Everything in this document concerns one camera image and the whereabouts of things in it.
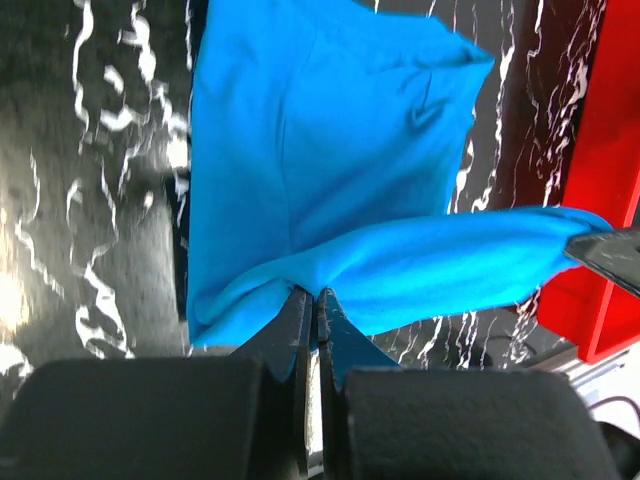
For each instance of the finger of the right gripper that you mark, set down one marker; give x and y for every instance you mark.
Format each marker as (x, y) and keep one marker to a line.
(613, 255)

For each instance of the red plastic bin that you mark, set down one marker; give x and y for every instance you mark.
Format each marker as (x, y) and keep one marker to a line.
(594, 314)

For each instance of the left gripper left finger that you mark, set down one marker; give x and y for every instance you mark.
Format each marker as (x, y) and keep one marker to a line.
(239, 416)

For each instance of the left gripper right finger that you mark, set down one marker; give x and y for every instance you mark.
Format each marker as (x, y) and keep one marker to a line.
(384, 422)

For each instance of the blue t-shirt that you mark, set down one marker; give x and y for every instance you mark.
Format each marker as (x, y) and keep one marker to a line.
(326, 141)

